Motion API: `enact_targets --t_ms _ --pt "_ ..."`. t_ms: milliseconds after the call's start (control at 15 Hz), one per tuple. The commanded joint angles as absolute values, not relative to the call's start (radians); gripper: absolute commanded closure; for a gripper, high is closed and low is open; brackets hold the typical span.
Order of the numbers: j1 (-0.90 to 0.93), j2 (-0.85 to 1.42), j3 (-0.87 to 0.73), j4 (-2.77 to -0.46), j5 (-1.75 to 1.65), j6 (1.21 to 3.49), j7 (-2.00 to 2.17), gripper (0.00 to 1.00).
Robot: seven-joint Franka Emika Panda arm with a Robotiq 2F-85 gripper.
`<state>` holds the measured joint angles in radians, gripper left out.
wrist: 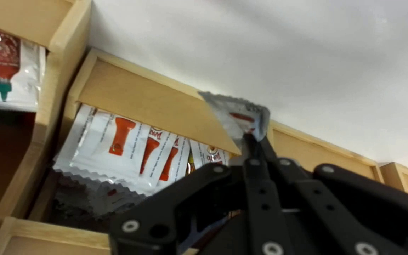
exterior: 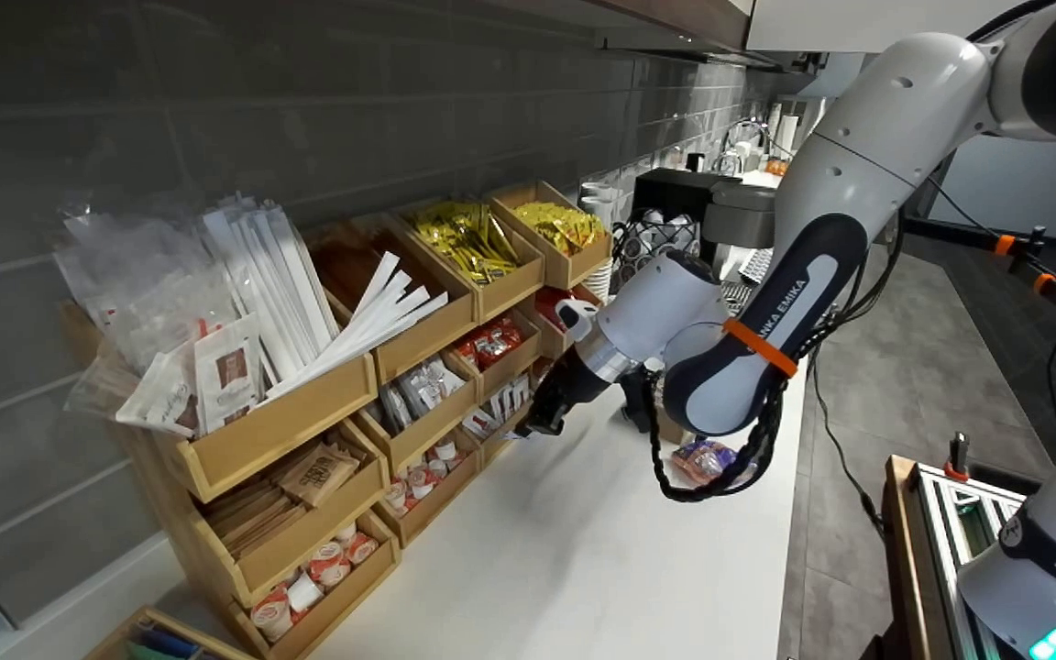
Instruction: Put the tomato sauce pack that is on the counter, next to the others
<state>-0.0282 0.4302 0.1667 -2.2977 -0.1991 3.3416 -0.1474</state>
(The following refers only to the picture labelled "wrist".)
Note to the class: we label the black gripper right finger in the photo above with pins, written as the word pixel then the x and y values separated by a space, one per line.
pixel 354 213

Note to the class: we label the tomato sauce packets pile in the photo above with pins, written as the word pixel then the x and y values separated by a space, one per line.
pixel 119 142

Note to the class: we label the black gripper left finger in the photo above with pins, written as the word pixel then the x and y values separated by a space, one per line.
pixel 204 213

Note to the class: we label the sriracha sauce packets pile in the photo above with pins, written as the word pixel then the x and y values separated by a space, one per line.
pixel 6 66

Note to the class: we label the single tomato sauce packet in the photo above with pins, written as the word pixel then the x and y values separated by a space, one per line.
pixel 234 114

